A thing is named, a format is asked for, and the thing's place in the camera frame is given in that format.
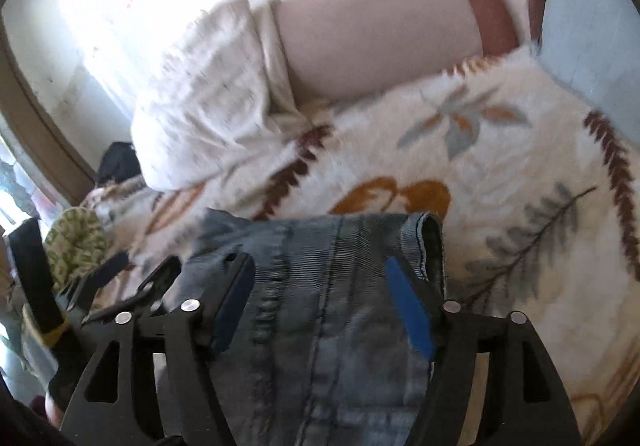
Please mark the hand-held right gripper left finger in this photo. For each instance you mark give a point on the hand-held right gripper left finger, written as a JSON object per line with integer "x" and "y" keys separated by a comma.
{"x": 230, "y": 306}

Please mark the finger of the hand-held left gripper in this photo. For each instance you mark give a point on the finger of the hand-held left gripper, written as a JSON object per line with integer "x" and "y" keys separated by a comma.
{"x": 111, "y": 268}
{"x": 157, "y": 281}

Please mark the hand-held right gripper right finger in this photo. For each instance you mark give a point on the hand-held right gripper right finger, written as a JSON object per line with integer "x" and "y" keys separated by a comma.
{"x": 411, "y": 311}

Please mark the blue denim pants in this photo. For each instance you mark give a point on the blue denim pants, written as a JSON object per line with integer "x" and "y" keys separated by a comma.
{"x": 325, "y": 326}

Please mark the green patterned folded quilt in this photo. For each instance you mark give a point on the green patterned folded quilt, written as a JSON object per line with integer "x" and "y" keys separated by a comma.
{"x": 75, "y": 246}

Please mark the stained glass door pane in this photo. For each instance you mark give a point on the stained glass door pane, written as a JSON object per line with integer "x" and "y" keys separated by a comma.
{"x": 15, "y": 186}

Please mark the black garment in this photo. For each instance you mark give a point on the black garment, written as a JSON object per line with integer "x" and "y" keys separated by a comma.
{"x": 117, "y": 163}

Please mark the leaf print blanket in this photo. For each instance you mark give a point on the leaf print blanket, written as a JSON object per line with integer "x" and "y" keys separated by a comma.
{"x": 500, "y": 186}

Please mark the white patterned pillow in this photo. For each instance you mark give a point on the white patterned pillow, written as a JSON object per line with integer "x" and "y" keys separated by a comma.
{"x": 210, "y": 100}

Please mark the pink padded headboard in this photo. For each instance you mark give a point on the pink padded headboard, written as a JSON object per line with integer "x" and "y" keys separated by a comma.
{"x": 375, "y": 35}

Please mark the light blue pillow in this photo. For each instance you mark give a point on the light blue pillow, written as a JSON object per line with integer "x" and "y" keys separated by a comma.
{"x": 590, "y": 25}

